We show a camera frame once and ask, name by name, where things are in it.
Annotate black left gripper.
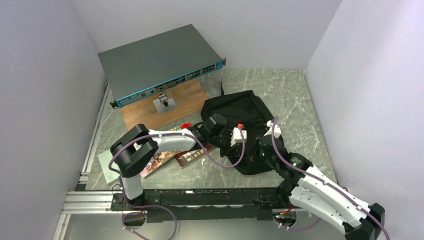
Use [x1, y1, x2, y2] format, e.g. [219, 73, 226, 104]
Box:
[208, 132, 240, 158]

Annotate black student backpack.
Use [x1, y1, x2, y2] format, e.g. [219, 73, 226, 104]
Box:
[200, 90, 274, 175]

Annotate dark red book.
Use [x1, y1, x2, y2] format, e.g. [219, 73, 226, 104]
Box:
[174, 144, 215, 168]

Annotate red snack packet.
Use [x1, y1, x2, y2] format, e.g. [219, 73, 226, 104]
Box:
[176, 122, 192, 130]

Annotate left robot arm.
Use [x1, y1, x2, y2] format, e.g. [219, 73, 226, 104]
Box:
[109, 114, 248, 210]

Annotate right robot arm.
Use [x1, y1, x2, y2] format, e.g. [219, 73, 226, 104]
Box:
[254, 135, 385, 240]

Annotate wooden base board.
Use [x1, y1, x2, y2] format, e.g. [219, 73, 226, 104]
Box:
[120, 80, 208, 130]

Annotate grey notebook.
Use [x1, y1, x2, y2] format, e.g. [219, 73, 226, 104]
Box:
[97, 150, 119, 184]

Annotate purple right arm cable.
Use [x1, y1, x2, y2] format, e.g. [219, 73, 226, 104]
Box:
[269, 116, 392, 240]

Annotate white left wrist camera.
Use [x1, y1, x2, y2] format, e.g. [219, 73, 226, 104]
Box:
[230, 123, 247, 147]

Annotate metal switch stand bracket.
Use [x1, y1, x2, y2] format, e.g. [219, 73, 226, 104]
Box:
[153, 93, 177, 114]

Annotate grey network switch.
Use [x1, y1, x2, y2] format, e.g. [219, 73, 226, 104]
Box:
[98, 24, 226, 109]

